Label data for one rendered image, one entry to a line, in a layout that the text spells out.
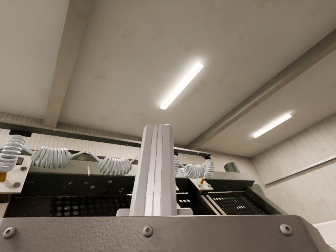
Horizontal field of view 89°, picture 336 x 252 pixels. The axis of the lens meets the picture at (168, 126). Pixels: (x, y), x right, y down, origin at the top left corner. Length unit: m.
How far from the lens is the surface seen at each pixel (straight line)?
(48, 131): 0.66
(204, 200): 0.94
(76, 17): 2.51
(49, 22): 2.85
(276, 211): 1.40
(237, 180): 1.33
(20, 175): 0.71
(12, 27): 3.04
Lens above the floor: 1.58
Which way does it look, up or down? 35 degrees up
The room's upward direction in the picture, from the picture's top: 13 degrees counter-clockwise
